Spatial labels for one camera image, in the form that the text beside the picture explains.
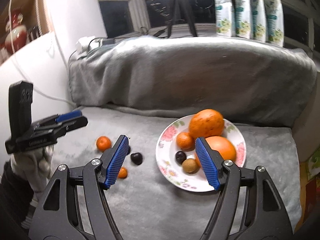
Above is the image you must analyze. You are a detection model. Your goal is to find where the small mandarin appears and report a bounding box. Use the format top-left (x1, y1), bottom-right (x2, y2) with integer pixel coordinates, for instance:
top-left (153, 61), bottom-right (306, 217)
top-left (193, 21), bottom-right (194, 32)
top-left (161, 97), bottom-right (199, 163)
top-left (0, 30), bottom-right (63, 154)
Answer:
top-left (176, 132), bottom-right (195, 151)
top-left (96, 136), bottom-right (112, 153)

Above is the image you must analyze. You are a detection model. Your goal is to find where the orange kumquat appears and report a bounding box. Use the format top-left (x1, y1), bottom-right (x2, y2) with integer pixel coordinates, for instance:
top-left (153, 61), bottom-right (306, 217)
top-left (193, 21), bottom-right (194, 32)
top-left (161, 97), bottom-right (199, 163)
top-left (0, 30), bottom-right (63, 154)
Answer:
top-left (118, 167), bottom-right (128, 179)

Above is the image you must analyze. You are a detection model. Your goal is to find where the brown longan fruit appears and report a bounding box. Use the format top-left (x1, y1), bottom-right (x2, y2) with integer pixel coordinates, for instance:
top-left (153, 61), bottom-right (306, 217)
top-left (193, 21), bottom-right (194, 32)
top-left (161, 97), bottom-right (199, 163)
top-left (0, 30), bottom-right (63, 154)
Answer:
top-left (182, 158), bottom-right (199, 174)

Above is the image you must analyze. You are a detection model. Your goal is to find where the speckled large orange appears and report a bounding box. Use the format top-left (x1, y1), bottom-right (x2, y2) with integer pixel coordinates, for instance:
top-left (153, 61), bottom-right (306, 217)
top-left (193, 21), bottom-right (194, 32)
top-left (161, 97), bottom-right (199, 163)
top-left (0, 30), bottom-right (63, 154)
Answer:
top-left (189, 109), bottom-right (225, 139)

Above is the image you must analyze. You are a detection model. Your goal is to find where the left hand in white glove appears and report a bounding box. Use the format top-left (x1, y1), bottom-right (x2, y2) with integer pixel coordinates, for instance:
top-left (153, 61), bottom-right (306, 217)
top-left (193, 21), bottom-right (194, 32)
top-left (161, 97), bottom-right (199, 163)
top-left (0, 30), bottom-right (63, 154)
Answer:
top-left (10, 145), bottom-right (54, 200)

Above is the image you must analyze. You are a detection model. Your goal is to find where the smooth large orange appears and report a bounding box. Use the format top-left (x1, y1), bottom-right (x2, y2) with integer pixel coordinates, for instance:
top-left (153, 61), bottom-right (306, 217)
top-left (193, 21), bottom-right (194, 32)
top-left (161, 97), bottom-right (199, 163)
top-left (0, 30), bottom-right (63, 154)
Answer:
top-left (206, 136), bottom-right (236, 162)

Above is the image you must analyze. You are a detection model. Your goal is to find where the grey fleece blanket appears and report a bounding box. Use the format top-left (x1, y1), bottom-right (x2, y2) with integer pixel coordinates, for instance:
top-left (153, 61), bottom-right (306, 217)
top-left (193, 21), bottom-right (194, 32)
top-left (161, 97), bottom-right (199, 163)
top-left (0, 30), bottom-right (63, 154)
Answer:
top-left (53, 37), bottom-right (317, 239)

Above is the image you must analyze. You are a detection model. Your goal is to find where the white floral plate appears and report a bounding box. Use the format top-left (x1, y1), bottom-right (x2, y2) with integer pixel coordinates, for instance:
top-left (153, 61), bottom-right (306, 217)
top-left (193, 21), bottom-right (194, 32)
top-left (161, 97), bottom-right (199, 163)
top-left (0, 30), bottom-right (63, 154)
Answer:
top-left (156, 115), bottom-right (247, 192)

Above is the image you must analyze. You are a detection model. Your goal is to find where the red white decorated bag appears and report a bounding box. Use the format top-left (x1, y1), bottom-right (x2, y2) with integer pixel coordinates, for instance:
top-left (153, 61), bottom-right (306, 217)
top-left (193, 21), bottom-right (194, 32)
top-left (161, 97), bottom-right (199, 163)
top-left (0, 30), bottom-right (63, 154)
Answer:
top-left (1, 0), bottom-right (49, 63)

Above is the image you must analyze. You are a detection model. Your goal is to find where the black tripod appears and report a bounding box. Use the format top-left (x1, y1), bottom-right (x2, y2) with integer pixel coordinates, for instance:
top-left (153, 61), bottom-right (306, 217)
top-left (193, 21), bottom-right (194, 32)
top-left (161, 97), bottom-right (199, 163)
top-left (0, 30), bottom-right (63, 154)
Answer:
top-left (152, 0), bottom-right (198, 39)

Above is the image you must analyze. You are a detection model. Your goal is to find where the floral refill pouch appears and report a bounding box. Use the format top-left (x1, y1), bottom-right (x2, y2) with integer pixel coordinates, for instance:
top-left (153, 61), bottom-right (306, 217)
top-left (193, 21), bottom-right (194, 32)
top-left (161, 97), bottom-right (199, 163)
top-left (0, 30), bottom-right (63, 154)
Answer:
top-left (235, 0), bottom-right (251, 39)
top-left (251, 0), bottom-right (266, 42)
top-left (264, 0), bottom-right (284, 47)
top-left (215, 0), bottom-right (233, 37)

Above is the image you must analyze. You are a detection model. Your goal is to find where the white charger cable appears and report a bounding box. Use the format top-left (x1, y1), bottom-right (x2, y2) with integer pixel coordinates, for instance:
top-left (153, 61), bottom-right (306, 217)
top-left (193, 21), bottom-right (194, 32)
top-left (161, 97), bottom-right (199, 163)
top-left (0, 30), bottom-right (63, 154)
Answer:
top-left (15, 35), bottom-right (101, 106)

